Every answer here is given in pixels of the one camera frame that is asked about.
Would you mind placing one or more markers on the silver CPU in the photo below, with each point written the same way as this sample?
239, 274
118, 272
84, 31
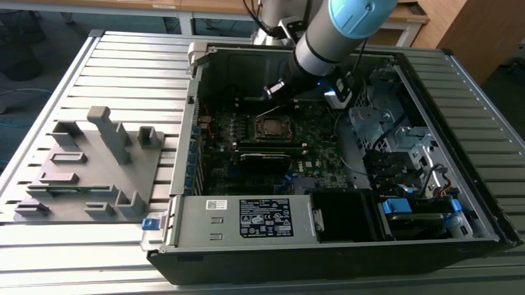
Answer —
275, 126

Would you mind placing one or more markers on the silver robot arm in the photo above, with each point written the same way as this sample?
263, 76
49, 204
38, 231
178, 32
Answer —
324, 52

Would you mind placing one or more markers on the CPU socket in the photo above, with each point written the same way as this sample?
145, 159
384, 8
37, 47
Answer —
275, 140

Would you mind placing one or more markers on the silver metal disk bay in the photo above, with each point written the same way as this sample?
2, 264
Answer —
365, 118

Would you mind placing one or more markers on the green motherboard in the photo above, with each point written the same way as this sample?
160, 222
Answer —
324, 153

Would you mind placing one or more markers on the black graphics card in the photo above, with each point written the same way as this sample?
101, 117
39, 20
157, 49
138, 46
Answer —
265, 164

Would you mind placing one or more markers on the grey chipset heatsink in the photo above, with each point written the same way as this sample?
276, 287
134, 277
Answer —
305, 183

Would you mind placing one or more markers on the wooden desk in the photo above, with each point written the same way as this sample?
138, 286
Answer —
411, 17
82, 3

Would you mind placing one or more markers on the blue disk carrier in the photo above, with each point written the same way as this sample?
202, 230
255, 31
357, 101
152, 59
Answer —
396, 205

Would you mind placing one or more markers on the wooden cabinet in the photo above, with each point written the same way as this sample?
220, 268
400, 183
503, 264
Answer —
484, 30

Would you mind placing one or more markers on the silver power supply unit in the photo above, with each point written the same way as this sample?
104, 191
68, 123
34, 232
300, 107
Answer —
197, 227

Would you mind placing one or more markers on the black hard disk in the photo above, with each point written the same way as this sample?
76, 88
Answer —
415, 227

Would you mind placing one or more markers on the small blue plastic latch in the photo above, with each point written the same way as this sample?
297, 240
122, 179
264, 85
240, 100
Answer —
455, 205

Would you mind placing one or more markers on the grey parts rack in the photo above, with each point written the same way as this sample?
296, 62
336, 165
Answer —
102, 184

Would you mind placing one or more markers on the black PC case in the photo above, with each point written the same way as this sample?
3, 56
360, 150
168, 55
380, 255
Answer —
328, 264

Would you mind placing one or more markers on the blue case clip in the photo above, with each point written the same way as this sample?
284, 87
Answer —
150, 224

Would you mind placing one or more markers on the green RAM stick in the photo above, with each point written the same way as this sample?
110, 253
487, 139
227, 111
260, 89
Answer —
78, 189

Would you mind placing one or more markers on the black office chair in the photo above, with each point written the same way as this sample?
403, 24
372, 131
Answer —
21, 61

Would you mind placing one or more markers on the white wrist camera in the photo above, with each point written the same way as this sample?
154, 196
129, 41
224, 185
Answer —
335, 99

